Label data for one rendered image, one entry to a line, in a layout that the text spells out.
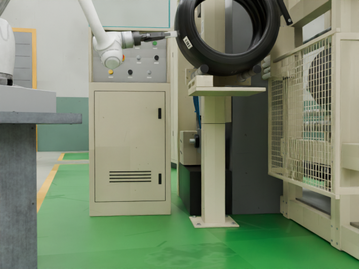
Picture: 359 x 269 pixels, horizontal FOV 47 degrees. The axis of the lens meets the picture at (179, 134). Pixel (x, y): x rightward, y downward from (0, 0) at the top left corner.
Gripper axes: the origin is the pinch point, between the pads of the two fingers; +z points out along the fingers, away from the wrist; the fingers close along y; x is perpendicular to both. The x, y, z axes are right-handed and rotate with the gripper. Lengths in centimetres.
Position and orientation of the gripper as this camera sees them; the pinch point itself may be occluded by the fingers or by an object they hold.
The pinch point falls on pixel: (170, 34)
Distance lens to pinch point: 228.6
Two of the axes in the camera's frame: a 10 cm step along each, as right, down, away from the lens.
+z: 9.9, -1.4, 0.9
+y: -1.0, -0.1, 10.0
